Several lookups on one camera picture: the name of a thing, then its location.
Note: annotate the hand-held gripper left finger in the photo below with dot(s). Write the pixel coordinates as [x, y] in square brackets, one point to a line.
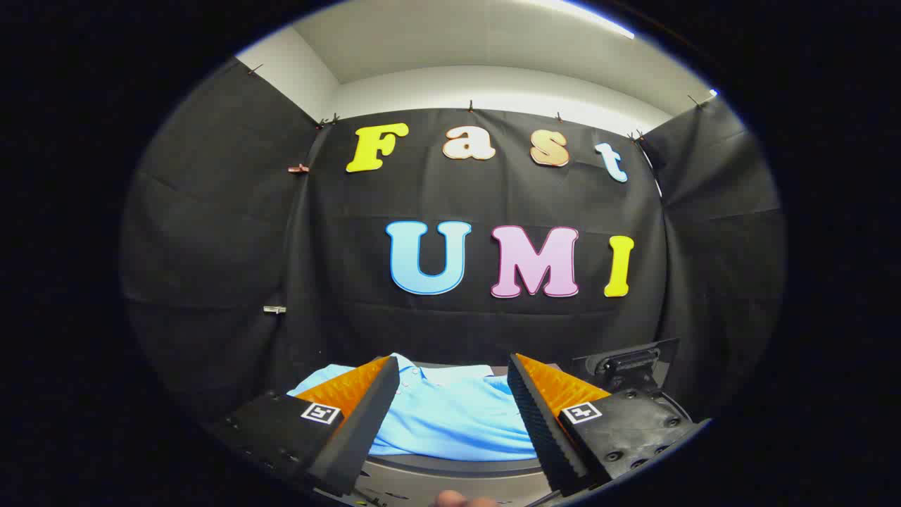
[362, 422]

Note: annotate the copper clip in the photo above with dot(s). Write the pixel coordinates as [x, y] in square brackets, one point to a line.
[298, 168]

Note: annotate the silver clip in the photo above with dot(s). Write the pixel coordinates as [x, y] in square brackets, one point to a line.
[274, 309]

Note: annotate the light blue polo shirt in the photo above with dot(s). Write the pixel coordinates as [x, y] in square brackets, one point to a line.
[450, 415]

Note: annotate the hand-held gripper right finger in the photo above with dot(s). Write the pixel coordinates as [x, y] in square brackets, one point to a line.
[538, 422]

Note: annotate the black backdrop cloth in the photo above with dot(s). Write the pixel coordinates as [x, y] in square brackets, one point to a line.
[436, 324]

